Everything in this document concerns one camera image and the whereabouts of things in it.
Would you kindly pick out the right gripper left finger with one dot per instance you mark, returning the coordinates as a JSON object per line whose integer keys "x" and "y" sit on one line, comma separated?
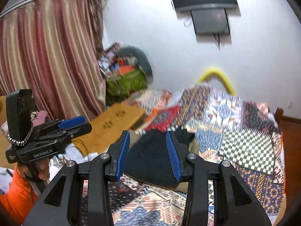
{"x": 118, "y": 153}

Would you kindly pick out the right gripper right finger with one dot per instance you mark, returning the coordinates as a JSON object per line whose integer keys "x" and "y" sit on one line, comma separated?
{"x": 177, "y": 152}

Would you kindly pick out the black pants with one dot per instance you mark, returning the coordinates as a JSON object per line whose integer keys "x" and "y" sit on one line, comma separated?
{"x": 148, "y": 161}

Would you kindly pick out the orange left sleeve forearm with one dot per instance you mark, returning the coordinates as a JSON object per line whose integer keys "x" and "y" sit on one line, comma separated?
{"x": 18, "y": 202}

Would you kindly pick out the left hand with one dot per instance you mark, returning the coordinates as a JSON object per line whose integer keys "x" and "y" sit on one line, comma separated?
{"x": 42, "y": 166}

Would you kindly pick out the white crumpled cloth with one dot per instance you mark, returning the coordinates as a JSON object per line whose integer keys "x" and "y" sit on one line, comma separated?
{"x": 71, "y": 153}

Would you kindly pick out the wooden lap desk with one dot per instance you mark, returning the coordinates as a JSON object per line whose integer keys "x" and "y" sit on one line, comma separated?
{"x": 107, "y": 128}

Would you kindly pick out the khaki folded pants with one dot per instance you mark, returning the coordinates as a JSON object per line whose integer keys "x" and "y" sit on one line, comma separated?
{"x": 148, "y": 160}

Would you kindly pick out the patchwork patterned bedspread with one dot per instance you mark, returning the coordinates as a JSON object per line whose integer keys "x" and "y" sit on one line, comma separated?
{"x": 214, "y": 125}

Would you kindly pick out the yellow curved headboard tube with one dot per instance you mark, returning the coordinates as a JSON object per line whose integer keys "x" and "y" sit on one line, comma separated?
{"x": 217, "y": 73}

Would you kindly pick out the striped pink curtain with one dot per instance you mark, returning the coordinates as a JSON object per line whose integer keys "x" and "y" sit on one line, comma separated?
{"x": 52, "y": 47}

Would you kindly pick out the wooden door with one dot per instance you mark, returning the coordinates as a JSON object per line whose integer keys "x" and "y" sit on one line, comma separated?
{"x": 291, "y": 140}

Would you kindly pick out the black camera box left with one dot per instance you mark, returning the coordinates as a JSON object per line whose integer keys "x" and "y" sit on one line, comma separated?
{"x": 18, "y": 108}

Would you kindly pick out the wooden bed post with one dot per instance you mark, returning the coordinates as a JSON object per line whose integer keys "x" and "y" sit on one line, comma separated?
{"x": 278, "y": 115}

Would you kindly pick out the wall mounted monitor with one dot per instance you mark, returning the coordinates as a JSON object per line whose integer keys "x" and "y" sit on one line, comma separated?
{"x": 210, "y": 22}

